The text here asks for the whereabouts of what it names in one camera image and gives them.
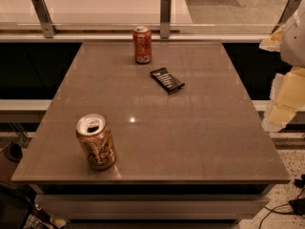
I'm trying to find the black power adapter with cable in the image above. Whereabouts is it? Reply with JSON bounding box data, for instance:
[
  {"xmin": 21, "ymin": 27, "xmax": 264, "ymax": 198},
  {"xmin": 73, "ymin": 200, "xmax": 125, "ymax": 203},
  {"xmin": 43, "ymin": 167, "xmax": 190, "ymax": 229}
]
[{"xmin": 258, "ymin": 174, "xmax": 305, "ymax": 229}]

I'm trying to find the metal railing bracket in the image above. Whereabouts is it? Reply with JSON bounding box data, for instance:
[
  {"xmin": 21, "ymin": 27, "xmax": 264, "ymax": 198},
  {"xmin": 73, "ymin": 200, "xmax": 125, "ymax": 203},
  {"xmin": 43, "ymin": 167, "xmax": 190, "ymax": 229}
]
[
  {"xmin": 160, "ymin": 0, "xmax": 172, "ymax": 39},
  {"xmin": 273, "ymin": 0, "xmax": 302, "ymax": 32},
  {"xmin": 31, "ymin": 0, "xmax": 56, "ymax": 38}
]

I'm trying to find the left metal railing bracket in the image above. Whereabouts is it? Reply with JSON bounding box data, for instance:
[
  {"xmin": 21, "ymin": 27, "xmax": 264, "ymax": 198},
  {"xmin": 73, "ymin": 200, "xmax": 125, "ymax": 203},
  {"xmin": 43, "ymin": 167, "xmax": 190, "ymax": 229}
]
[{"xmin": 31, "ymin": 0, "xmax": 56, "ymax": 38}]

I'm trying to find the dark bin at left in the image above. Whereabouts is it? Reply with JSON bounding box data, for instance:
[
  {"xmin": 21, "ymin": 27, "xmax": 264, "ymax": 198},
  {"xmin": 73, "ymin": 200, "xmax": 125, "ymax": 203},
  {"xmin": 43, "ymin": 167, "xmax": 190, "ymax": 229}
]
[{"xmin": 0, "ymin": 142, "xmax": 23, "ymax": 183}]

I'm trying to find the middle metal railing bracket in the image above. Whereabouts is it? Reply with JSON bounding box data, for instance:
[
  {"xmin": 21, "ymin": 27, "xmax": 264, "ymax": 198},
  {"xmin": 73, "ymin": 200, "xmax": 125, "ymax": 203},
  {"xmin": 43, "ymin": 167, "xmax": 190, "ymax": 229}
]
[{"xmin": 160, "ymin": 0, "xmax": 172, "ymax": 39}]

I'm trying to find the gold brown open can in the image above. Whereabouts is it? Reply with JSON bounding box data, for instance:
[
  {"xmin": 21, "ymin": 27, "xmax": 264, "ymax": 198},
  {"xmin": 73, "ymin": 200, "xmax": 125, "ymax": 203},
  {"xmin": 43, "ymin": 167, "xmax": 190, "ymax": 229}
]
[{"xmin": 76, "ymin": 114, "xmax": 115, "ymax": 170}]

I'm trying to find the orange soda can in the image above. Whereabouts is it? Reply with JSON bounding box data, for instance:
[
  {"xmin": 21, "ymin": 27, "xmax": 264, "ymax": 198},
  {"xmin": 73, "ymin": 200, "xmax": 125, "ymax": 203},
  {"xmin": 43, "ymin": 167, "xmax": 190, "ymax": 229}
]
[{"xmin": 132, "ymin": 26, "xmax": 152, "ymax": 64}]

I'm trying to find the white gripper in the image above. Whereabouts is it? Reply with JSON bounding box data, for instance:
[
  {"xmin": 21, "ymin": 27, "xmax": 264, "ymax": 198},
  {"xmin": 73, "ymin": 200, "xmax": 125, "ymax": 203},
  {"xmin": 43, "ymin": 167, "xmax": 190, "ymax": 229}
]
[{"xmin": 259, "ymin": 7, "xmax": 305, "ymax": 133}]

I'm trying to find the black rxbar chocolate wrapper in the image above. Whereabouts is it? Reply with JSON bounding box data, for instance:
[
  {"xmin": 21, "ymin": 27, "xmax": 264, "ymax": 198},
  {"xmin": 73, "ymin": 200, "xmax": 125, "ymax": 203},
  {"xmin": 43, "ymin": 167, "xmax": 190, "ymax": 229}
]
[{"xmin": 151, "ymin": 68, "xmax": 185, "ymax": 94}]

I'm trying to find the right metal railing bracket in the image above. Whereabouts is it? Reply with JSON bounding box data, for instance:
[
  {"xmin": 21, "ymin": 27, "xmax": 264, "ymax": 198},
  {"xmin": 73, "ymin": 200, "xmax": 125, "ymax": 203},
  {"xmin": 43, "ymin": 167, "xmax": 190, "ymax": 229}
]
[{"xmin": 273, "ymin": 0, "xmax": 302, "ymax": 32}]

